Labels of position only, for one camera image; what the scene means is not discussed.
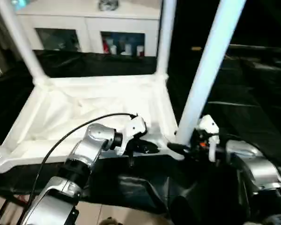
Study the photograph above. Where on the grey bundle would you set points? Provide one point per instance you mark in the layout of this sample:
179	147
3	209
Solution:
108	4

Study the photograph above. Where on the grey curtain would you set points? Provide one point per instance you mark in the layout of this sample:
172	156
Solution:
0	42

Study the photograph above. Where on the black mat cloth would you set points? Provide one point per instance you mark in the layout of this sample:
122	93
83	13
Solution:
248	93

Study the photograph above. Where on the grey metal bar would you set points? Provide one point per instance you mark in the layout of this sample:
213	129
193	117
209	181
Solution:
260	48

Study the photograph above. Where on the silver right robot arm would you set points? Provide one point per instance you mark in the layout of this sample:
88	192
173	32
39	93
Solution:
260	164

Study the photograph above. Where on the black folding table frame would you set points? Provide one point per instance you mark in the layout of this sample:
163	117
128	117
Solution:
4	206

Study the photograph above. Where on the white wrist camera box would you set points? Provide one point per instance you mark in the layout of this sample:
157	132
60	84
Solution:
209	127
133	129

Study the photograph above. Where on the white glass-door cabinet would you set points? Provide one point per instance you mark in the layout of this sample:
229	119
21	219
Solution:
89	25

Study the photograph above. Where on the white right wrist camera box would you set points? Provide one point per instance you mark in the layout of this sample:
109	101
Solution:
209	127

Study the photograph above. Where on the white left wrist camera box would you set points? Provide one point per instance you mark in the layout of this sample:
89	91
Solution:
133	129

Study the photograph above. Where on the white plastic table top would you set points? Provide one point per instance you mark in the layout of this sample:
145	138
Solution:
84	98

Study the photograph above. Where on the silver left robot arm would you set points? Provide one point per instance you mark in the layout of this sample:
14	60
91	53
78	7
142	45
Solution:
84	150

